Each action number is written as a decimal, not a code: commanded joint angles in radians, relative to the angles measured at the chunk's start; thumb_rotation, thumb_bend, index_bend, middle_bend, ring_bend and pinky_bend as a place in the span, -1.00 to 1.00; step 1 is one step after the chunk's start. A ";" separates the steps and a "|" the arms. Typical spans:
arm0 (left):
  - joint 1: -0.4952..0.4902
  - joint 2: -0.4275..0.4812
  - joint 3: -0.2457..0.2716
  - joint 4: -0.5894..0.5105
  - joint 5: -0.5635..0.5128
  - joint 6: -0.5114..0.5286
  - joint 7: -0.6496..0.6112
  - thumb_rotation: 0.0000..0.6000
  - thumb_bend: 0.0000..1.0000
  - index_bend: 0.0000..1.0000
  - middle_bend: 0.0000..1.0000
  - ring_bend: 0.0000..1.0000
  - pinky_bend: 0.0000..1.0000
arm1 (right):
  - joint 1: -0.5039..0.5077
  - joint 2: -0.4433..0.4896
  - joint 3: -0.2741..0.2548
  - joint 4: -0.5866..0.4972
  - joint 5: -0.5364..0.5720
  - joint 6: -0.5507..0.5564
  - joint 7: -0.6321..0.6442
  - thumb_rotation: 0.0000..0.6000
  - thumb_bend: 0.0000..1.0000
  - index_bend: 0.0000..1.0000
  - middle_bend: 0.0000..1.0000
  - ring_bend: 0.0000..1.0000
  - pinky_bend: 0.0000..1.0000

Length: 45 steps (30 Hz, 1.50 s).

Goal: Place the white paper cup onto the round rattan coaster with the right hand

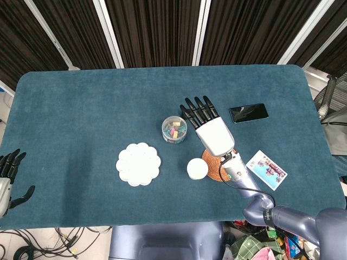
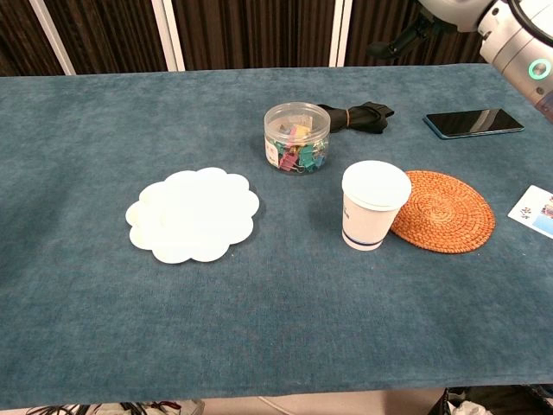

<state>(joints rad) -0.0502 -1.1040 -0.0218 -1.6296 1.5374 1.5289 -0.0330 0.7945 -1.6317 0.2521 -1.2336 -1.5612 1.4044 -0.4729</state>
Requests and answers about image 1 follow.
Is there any left black-fingered robot hand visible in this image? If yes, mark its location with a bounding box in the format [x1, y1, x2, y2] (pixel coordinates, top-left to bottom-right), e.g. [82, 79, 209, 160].
[0, 148, 36, 219]

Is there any right black-fingered robot hand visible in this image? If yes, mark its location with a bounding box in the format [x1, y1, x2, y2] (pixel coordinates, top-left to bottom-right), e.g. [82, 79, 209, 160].
[180, 95, 235, 158]

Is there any white cup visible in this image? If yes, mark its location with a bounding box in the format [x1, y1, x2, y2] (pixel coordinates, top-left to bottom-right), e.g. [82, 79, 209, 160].
[187, 158, 209, 180]

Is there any brown woven round coaster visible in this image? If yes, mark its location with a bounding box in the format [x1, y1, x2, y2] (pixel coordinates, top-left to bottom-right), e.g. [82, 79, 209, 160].
[201, 148, 228, 183]

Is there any clear tub of colourful clips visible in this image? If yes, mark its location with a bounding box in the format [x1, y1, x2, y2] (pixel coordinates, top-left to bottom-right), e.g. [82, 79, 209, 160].
[162, 115, 188, 145]

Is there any black smartphone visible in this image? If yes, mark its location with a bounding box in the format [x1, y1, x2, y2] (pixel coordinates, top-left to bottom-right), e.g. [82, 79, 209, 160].
[228, 102, 269, 125]

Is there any picture postcard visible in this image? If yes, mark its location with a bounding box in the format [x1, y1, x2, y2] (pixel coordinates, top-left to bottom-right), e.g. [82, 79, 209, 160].
[245, 149, 288, 191]

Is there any white flower-shaped plate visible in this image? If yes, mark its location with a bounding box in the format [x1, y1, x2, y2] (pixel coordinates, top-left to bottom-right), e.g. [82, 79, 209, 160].
[115, 141, 162, 187]

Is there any green checked bag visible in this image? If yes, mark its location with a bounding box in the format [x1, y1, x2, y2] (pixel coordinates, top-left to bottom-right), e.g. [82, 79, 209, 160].
[230, 235, 276, 260]

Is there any blue-grey robot torso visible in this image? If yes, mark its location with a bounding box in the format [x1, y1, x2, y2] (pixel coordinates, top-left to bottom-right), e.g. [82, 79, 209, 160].
[108, 222, 226, 260]

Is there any teal table mat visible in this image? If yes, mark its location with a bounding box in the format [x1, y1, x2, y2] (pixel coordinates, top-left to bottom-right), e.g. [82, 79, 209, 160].
[0, 64, 346, 231]

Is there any grey office chair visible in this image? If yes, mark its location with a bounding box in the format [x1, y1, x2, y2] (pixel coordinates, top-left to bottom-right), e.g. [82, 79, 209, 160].
[313, 74, 347, 157]

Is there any pink cloth item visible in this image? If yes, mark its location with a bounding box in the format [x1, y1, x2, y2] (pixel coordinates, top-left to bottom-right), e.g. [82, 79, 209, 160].
[249, 248, 275, 260]

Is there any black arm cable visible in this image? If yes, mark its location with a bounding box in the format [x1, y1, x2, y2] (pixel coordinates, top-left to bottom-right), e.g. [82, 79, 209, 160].
[219, 154, 276, 209]

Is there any black floor cable tangle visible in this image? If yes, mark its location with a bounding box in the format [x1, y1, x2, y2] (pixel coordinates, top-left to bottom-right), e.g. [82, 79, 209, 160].
[0, 226, 113, 260]

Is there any white partition frame post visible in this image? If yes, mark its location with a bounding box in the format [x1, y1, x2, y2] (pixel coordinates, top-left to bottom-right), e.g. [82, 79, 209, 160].
[192, 0, 213, 66]
[277, 0, 336, 66]
[23, 0, 81, 70]
[92, 0, 125, 69]

